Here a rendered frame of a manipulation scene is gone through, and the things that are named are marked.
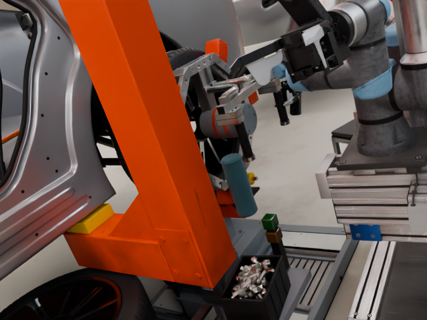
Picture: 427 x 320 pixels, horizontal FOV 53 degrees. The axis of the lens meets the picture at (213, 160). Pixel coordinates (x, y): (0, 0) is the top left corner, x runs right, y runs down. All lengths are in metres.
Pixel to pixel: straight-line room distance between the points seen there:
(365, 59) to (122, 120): 0.66
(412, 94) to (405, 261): 0.86
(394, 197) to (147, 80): 0.75
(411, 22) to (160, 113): 0.65
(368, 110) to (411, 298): 0.74
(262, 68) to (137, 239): 0.91
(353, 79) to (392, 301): 0.97
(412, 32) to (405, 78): 0.11
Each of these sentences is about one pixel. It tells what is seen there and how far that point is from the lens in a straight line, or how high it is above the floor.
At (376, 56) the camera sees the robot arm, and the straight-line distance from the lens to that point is 0.87.
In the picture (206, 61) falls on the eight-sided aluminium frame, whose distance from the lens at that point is 1.78.
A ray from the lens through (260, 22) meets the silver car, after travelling 4.18.
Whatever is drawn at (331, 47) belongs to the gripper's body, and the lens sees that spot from 0.72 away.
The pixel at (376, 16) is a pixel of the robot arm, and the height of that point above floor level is 1.21.
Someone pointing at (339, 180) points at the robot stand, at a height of 0.75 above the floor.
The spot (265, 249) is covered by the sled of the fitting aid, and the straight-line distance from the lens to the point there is 2.16.
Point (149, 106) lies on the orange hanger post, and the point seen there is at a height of 1.12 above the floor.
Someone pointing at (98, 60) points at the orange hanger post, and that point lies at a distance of 1.19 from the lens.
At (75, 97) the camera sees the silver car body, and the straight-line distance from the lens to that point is 1.65.
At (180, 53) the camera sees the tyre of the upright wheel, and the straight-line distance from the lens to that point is 1.79.
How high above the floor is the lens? 1.33
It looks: 20 degrees down
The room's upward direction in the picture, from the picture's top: 19 degrees counter-clockwise
